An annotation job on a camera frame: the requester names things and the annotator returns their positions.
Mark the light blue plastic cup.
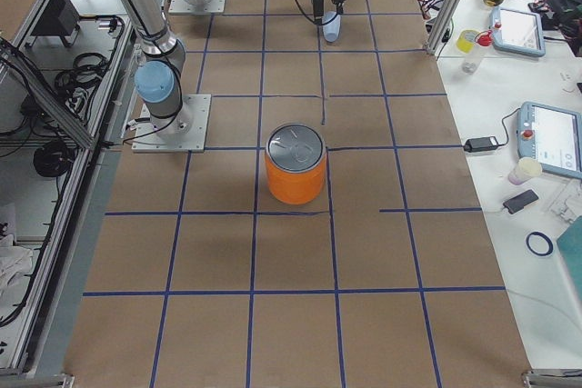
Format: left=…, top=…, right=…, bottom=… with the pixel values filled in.
left=322, top=11, right=341, bottom=43

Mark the white paper cup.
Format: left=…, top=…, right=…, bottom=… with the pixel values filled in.
left=507, top=157, right=543, bottom=185

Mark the yellow tape roll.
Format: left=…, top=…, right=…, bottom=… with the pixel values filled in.
left=456, top=29, right=479, bottom=54

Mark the clear bottle red cap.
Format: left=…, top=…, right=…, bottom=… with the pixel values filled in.
left=461, top=30, right=493, bottom=74

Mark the orange can with grey lid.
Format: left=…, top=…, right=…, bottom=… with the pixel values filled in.
left=265, top=123, right=326, bottom=205

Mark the far blue teach pendant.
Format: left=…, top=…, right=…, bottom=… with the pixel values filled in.
left=490, top=6, right=546, bottom=57

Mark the blue teach pendant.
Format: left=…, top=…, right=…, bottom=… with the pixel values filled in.
left=490, top=6, right=546, bottom=57
left=517, top=102, right=581, bottom=180

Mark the black power adapter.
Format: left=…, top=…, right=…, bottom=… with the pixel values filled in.
left=463, top=136, right=500, bottom=153

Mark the near blue teach pendant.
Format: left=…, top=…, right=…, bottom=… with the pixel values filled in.
left=517, top=102, right=581, bottom=180

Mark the black smartphone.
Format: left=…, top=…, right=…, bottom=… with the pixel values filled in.
left=502, top=189, right=539, bottom=214

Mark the white crumpled cloth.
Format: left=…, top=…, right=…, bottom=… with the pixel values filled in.
left=0, top=204, right=34, bottom=298

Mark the aluminium frame post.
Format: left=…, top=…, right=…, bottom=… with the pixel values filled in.
left=422, top=0, right=483, bottom=58

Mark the blue tape ring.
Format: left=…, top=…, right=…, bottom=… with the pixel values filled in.
left=526, top=232, right=555, bottom=257

